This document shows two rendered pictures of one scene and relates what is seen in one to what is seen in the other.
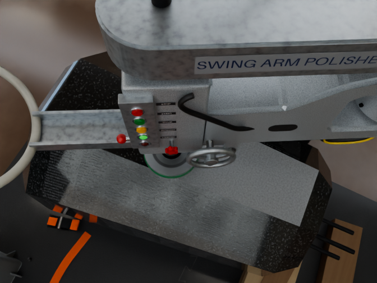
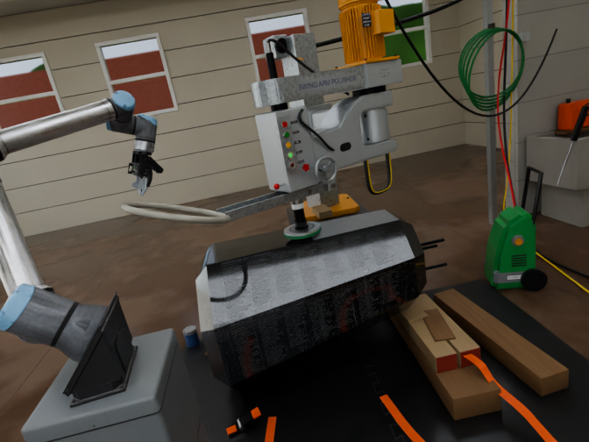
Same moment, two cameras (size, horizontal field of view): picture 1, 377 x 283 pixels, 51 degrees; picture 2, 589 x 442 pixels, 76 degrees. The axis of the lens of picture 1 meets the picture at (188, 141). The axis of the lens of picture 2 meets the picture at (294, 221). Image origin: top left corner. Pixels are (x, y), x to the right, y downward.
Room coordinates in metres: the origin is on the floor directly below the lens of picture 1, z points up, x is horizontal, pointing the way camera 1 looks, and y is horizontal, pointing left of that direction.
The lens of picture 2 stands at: (-1.31, 1.01, 1.61)
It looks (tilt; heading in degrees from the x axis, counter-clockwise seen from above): 17 degrees down; 334
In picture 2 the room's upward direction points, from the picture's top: 11 degrees counter-clockwise
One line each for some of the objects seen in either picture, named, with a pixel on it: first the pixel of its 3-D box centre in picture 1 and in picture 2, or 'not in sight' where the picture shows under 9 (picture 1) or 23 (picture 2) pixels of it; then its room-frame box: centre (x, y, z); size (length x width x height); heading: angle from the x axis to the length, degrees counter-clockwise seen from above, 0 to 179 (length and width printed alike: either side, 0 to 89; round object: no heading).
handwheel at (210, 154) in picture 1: (210, 147); (322, 169); (0.43, -0.07, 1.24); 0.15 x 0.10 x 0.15; 95
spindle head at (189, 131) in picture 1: (196, 92); (299, 148); (0.54, -0.02, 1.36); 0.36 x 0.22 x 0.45; 95
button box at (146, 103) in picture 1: (141, 123); (287, 145); (0.42, 0.12, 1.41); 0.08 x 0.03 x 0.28; 95
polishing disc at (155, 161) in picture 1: (171, 149); (301, 228); (0.54, 0.06, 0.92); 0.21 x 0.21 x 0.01
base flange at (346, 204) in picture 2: not in sight; (323, 207); (1.24, -0.53, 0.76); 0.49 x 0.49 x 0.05; 66
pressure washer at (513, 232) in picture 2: not in sight; (512, 229); (0.31, -1.54, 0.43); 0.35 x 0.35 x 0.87; 51
